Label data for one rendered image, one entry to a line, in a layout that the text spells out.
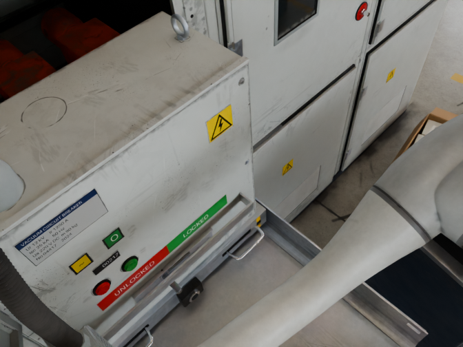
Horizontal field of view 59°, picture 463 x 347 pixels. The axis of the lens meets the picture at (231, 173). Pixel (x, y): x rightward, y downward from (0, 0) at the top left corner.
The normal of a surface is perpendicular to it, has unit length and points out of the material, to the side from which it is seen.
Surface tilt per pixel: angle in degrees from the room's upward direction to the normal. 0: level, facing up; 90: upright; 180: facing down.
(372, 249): 45
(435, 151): 31
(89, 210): 90
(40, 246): 90
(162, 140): 90
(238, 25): 90
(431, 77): 0
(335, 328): 0
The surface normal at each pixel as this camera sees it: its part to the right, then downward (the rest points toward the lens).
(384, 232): -0.40, 0.03
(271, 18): 0.70, 0.54
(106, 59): -0.07, -0.59
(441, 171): -0.35, -0.18
